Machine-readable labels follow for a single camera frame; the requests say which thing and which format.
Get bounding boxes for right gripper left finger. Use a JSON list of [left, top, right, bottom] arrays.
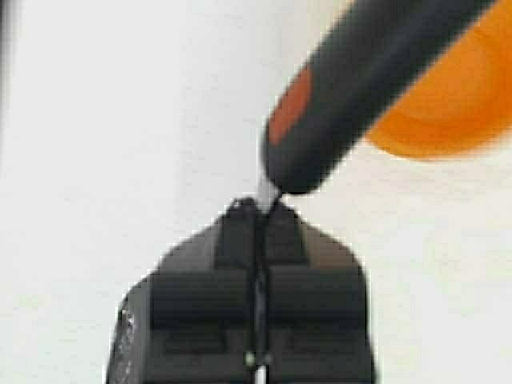
[[105, 198, 260, 383]]

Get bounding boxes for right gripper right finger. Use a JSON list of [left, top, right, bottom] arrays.
[[266, 203, 378, 383]]

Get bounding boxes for orange plastic bowl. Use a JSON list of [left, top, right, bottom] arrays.
[[366, 1, 511, 160]]

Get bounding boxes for black spatula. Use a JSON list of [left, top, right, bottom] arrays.
[[255, 1, 490, 213]]

